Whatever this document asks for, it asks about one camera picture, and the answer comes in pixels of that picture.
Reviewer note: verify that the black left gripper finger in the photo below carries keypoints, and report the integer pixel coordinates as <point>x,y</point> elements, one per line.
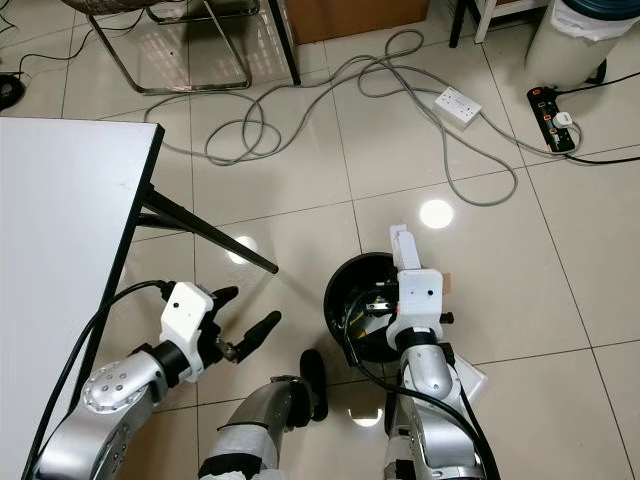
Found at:
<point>260,333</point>
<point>228,295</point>

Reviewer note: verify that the white rectangular packaging piece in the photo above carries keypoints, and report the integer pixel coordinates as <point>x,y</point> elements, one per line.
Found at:
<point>406,248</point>

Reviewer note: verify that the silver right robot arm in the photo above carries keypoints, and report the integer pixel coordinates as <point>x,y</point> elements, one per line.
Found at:
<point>425,385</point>

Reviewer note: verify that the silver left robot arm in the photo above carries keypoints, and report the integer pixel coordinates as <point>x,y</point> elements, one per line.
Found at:
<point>120,395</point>

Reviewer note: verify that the black round rubbish bin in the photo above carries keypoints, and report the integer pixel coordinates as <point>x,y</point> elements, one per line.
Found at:
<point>345,320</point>

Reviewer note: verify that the white bin with blue lid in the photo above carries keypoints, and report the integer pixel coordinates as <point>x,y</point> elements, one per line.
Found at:
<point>570,45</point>

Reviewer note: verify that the black slanted table leg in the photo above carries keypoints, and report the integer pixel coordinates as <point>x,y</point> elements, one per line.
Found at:
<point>210,232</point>

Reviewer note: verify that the robot left leg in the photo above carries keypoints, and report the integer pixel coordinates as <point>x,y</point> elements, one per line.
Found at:
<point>250,430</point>

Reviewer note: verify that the white power strip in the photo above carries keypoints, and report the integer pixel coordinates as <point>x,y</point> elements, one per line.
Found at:
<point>458,105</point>

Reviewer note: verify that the black power strip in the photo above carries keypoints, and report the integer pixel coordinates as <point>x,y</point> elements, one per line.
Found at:
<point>545,105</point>

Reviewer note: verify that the white plug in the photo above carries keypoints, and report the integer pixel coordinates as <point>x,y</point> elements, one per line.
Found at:
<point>564,121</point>

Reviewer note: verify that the large brown cardboard box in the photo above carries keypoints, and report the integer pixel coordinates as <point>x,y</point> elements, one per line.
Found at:
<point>350,18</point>

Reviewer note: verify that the black round floor object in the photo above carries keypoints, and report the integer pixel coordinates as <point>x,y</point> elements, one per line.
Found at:
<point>10,92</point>

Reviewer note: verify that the white shelf rack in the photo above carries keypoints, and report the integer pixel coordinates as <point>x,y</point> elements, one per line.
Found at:
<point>485,20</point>

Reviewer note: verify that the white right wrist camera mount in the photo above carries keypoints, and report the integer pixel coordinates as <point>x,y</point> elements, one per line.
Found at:
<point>420,295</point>

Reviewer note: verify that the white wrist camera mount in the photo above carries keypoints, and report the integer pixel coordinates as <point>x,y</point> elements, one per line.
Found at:
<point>420,295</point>
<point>185,312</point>

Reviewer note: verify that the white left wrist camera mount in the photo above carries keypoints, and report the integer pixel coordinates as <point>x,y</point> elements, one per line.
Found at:
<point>185,312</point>

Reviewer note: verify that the chrome frame chair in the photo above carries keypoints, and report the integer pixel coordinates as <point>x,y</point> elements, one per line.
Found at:
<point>105,6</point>

